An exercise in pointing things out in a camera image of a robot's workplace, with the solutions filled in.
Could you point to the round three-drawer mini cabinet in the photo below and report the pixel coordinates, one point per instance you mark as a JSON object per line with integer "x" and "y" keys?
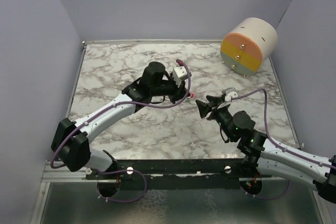
{"x": 248, "y": 45}

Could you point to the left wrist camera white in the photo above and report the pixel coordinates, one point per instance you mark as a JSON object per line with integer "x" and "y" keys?
{"x": 179, "y": 74}

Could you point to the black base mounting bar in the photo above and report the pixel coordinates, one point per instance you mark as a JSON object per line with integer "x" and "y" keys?
{"x": 179, "y": 174}

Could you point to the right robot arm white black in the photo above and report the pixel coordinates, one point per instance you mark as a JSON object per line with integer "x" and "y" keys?
{"x": 268, "y": 156}

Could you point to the aluminium frame rail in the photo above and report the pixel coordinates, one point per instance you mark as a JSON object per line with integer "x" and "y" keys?
{"x": 62, "y": 175}

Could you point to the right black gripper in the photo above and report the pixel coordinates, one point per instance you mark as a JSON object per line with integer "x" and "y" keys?
{"x": 205, "y": 108}

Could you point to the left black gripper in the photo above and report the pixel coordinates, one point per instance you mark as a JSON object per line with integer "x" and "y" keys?
{"x": 179, "y": 93}

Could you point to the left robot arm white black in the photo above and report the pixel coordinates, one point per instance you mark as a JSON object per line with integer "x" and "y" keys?
{"x": 71, "y": 143}

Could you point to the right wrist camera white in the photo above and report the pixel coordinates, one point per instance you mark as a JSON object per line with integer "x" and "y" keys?
{"x": 228, "y": 94}

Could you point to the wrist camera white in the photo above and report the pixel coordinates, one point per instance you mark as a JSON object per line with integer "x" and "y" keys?
{"x": 228, "y": 94}
{"x": 179, "y": 74}

